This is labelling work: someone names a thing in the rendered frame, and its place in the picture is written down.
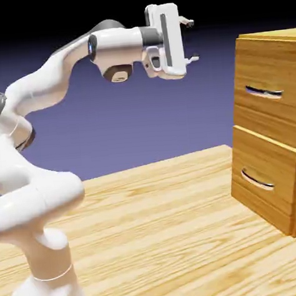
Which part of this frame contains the light wooden cabinet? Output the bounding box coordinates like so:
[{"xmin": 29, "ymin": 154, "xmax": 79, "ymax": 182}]
[{"xmin": 218, "ymin": 27, "xmax": 296, "ymax": 243}]

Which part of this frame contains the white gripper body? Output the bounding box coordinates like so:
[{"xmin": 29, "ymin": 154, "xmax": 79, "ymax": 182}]
[{"xmin": 144, "ymin": 1, "xmax": 189, "ymax": 82}]

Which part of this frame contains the wooden drawer front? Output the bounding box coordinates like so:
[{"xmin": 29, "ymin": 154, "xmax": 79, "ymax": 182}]
[
  {"xmin": 227, "ymin": 34, "xmax": 296, "ymax": 154},
  {"xmin": 225, "ymin": 120, "xmax": 296, "ymax": 240}
]

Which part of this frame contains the curved metal drawer handle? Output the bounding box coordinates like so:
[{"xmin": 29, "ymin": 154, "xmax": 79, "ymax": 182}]
[
  {"xmin": 245, "ymin": 82, "xmax": 284, "ymax": 102},
  {"xmin": 240, "ymin": 165, "xmax": 275, "ymax": 193}
]

